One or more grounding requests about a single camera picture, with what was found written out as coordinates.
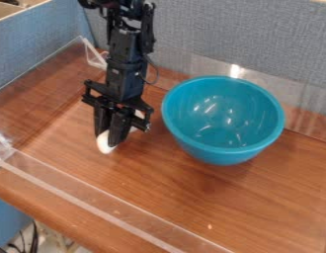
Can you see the clear acrylic corner bracket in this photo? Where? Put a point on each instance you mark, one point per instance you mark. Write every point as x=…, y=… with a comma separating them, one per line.
x=96, y=58

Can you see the clear acrylic back barrier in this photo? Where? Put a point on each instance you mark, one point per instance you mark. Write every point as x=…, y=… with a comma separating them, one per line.
x=303, y=100

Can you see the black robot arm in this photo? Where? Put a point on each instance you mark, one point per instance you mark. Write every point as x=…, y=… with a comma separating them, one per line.
x=129, y=32

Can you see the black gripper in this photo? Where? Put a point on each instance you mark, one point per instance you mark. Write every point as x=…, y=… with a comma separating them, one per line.
x=114, y=100

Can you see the clear acrylic barrier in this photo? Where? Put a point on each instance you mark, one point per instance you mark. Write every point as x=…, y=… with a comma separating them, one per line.
x=303, y=100
x=29, y=182

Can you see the white mushroom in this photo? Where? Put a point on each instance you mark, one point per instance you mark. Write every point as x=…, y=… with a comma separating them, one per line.
x=101, y=139

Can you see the blue plastic bowl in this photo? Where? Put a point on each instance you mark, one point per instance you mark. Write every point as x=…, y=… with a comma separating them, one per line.
x=224, y=119

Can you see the clear acrylic front barrier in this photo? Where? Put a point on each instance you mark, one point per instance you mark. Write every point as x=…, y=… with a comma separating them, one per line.
x=29, y=182

